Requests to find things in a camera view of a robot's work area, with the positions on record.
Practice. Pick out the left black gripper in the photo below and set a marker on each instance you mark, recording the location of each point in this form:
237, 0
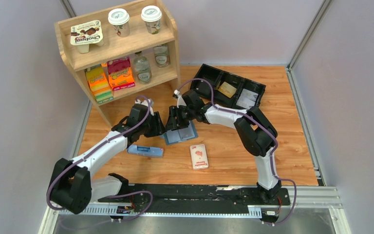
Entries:
159, 128

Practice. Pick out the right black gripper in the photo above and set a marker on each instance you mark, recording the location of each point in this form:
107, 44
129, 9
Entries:
173, 124

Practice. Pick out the blue leather card holder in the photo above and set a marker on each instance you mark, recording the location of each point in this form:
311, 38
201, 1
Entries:
180, 135

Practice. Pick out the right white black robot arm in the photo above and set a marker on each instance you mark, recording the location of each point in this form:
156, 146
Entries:
256, 132

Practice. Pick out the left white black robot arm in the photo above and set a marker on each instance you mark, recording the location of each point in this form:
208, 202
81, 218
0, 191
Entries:
72, 186

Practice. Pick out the gold card in tray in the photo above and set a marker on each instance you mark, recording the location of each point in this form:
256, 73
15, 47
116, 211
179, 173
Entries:
227, 89

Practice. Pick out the lower grey card in tray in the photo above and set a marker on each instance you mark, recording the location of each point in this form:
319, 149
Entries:
245, 103

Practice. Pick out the grey card in tray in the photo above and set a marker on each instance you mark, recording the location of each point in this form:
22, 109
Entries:
250, 95
245, 103

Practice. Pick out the upper grey card in tray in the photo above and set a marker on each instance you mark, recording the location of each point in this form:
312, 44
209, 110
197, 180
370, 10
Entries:
250, 95

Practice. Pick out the blue flat box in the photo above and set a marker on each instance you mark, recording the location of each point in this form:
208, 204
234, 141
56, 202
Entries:
145, 151

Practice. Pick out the white pink sponge packet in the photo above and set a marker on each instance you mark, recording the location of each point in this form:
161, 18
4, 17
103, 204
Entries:
199, 157

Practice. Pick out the left clear glass bottle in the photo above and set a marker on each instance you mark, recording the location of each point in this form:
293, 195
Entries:
142, 68

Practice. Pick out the clear glass bottle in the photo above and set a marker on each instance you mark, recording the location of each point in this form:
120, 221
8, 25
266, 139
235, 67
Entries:
142, 68
161, 55

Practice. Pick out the black compartment tray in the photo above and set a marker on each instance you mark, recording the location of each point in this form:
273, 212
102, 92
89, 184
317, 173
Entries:
217, 76

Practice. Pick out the right clear glass bottle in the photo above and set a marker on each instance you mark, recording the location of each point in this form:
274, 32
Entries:
161, 55

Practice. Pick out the red orange Scrub Mommy box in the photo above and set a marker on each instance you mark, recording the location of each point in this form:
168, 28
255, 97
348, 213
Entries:
120, 74

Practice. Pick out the multicolour sponge stack pack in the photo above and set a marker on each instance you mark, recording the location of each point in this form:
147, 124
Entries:
98, 84

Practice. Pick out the wooden two-tier shelf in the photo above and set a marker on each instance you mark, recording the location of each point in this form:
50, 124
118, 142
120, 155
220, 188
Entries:
116, 47

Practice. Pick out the right paper coffee cup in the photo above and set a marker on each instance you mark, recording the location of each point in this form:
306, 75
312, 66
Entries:
152, 15

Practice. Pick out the paper coffee cup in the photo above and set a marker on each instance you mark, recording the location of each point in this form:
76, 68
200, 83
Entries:
152, 15
119, 19

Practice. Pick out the left paper coffee cup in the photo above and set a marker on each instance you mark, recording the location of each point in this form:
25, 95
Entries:
119, 19

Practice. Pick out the Chobani yogurt pack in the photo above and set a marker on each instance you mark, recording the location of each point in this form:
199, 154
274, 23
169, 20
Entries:
85, 34

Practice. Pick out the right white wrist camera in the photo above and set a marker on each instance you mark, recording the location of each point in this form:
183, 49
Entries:
178, 96

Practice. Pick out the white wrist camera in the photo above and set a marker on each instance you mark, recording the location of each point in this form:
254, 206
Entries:
178, 96
148, 103

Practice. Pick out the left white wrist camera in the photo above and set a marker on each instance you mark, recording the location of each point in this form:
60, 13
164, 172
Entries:
148, 103

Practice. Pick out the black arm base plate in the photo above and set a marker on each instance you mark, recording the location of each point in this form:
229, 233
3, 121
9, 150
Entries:
198, 199

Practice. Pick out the aluminium frame rail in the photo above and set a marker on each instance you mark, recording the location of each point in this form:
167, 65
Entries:
302, 197

